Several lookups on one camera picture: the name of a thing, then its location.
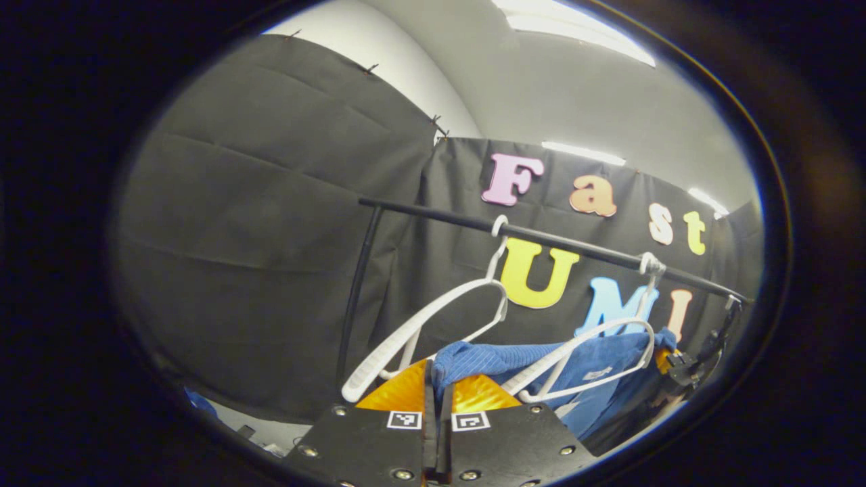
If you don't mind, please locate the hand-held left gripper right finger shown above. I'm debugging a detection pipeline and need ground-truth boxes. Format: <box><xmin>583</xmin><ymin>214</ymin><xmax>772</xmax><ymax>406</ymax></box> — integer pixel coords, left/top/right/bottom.
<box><xmin>438</xmin><ymin>374</ymin><xmax>597</xmax><ymax>487</ymax></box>

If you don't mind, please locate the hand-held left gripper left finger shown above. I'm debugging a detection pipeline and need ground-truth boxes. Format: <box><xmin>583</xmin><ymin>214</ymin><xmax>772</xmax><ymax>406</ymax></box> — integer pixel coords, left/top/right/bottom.
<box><xmin>283</xmin><ymin>358</ymin><xmax>437</xmax><ymax>487</ymax></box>

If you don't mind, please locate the blue jacket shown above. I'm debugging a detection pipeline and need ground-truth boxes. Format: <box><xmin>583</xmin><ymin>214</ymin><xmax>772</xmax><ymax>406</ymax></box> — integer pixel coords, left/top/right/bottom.
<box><xmin>432</xmin><ymin>328</ymin><xmax>679</xmax><ymax>440</ymax></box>

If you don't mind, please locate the white plastic clothes hanger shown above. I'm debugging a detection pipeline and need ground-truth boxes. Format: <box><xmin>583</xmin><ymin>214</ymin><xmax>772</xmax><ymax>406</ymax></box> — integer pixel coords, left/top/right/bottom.
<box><xmin>501</xmin><ymin>252</ymin><xmax>667</xmax><ymax>404</ymax></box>
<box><xmin>340</xmin><ymin>214</ymin><xmax>509</xmax><ymax>404</ymax></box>

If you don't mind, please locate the black metal clothes rack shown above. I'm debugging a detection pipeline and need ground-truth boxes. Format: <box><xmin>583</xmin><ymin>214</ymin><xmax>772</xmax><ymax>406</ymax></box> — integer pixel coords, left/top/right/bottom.
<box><xmin>335</xmin><ymin>196</ymin><xmax>753</xmax><ymax>393</ymax></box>

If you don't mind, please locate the ceiling light panel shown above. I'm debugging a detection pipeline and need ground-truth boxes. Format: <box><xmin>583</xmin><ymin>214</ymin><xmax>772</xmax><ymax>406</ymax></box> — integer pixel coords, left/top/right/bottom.
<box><xmin>688</xmin><ymin>187</ymin><xmax>730</xmax><ymax>217</ymax></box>
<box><xmin>491</xmin><ymin>0</ymin><xmax>657</xmax><ymax>68</ymax></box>
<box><xmin>541</xmin><ymin>140</ymin><xmax>626</xmax><ymax>167</ymax></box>

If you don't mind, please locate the black backdrop cloth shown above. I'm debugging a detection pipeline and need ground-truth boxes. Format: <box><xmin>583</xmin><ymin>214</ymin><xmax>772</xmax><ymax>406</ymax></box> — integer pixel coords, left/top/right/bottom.
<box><xmin>112</xmin><ymin>34</ymin><xmax>762</xmax><ymax>423</ymax></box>

